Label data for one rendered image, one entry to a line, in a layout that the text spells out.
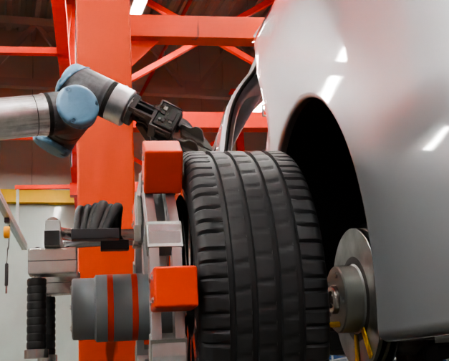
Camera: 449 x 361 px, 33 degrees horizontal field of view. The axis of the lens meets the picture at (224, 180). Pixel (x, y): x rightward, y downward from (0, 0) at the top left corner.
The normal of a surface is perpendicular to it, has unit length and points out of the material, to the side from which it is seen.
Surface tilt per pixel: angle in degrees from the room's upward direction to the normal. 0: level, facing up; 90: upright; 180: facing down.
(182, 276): 90
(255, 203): 62
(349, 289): 76
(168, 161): 125
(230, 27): 90
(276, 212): 66
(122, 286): 56
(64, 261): 90
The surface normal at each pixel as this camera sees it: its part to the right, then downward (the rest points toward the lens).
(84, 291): 0.12, -0.65
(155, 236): 0.16, -0.25
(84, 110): 0.47, -0.23
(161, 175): 0.17, 0.35
